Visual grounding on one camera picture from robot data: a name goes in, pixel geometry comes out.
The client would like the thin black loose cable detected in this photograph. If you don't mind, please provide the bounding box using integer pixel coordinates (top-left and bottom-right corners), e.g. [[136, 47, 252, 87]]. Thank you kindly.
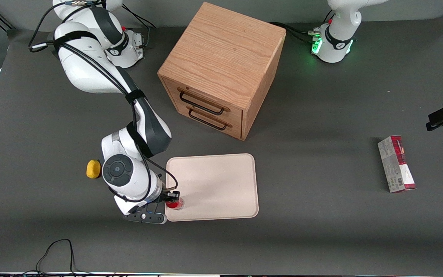
[[23, 239, 91, 276]]

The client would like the black cable along right arm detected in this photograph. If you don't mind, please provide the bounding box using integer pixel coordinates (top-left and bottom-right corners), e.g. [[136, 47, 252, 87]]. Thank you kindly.
[[28, 0, 180, 203]]

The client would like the beige rectangular tray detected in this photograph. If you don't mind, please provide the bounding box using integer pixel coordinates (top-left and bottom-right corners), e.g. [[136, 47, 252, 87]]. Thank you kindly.
[[165, 153, 259, 222]]

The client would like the black left arm base cable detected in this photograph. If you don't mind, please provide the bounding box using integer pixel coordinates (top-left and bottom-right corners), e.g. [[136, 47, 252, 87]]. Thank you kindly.
[[269, 21, 322, 44]]

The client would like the wooden drawer front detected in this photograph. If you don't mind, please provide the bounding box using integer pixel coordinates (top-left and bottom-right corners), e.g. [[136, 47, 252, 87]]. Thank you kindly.
[[173, 101, 243, 140], [162, 76, 244, 126]]

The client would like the oak wooden drawer cabinet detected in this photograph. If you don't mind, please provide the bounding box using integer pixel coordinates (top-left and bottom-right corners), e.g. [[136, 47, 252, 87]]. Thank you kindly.
[[157, 2, 286, 141]]

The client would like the black arm base cable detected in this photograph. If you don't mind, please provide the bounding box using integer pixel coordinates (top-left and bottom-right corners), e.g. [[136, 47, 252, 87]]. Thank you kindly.
[[121, 4, 158, 48], [269, 21, 322, 44]]

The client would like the red and grey carton box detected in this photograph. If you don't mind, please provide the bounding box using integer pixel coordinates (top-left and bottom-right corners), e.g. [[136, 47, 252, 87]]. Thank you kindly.
[[378, 135, 416, 193]]

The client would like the black right arm base cable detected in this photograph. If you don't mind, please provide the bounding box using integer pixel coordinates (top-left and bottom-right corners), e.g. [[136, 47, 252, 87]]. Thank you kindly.
[[121, 4, 158, 48]]

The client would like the black wire drawer handle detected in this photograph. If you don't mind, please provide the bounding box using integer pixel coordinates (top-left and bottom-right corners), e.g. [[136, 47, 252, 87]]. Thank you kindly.
[[178, 88, 231, 116], [187, 107, 233, 131]]

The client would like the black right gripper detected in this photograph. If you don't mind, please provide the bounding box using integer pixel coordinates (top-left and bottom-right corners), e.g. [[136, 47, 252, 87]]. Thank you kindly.
[[144, 191, 181, 214]]

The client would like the red coke bottle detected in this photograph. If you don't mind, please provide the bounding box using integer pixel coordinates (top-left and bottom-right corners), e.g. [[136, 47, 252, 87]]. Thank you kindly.
[[167, 197, 185, 211]]

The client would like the yellow lemon-shaped object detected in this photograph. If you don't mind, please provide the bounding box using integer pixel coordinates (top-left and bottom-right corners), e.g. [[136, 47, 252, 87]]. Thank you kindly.
[[86, 159, 103, 179]]

